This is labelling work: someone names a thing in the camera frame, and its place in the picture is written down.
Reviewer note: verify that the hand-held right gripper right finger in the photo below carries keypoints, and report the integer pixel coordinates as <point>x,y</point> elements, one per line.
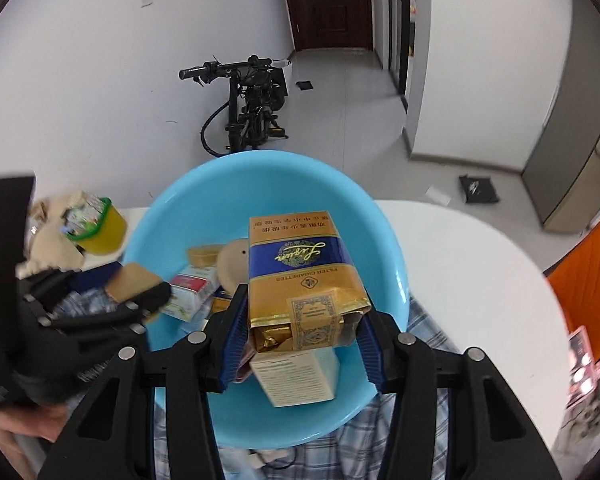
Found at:
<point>370,355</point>

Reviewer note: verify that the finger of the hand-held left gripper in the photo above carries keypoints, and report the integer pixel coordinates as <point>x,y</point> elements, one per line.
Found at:
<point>125,310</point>
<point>55,280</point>

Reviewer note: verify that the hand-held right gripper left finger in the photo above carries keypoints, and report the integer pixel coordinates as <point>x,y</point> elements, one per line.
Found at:
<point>235,340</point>

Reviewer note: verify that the tan cardboard box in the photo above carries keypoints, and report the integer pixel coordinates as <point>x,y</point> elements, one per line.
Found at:
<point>132,280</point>

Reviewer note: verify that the gold blue cigarette pack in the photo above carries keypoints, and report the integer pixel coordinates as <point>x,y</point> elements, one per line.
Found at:
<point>300,280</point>

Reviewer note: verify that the blue plastic basin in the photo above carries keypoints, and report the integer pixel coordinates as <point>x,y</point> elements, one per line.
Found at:
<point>280,185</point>

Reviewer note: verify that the person's left hand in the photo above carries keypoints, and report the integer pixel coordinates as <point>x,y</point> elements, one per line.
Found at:
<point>20,422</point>

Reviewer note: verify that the beige plush toy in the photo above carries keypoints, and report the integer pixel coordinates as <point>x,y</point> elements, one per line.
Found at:
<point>50,250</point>

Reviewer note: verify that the red white box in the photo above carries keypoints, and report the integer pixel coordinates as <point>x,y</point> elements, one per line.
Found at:
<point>190,290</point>

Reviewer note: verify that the yellow bin with green rim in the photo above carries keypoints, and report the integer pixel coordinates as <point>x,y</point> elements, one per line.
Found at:
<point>105,235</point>

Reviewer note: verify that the white printed carton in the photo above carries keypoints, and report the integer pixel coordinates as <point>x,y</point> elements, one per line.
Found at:
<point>295,377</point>

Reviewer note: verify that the tan round bottle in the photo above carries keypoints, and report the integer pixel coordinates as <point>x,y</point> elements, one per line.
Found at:
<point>232,262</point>

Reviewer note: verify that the blue plaid cloth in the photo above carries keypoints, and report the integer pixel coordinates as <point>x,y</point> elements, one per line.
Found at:
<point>360,440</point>

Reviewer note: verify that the white paper sheet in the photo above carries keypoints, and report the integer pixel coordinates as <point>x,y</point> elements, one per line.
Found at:
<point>437,195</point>

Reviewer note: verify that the black bag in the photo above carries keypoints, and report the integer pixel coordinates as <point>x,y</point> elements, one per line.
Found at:
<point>478,190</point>

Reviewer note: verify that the pink phone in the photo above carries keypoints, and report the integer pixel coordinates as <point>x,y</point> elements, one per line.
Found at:
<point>582,365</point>

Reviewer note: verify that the black electric bike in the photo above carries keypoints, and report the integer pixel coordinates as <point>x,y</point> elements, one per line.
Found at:
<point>250,105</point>

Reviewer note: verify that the orange chair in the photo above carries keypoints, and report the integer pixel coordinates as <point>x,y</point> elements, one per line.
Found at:
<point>595,270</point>

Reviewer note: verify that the small black mat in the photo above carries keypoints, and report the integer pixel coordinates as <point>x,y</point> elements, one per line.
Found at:
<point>305,85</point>

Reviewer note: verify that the grey gold fridge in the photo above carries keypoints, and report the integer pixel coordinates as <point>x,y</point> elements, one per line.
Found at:
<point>570,170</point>

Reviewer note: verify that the black framed glass door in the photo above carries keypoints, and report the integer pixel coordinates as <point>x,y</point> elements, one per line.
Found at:
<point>399,25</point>

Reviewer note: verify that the dark brown door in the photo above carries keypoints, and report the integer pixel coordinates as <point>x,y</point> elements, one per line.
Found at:
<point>330,0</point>

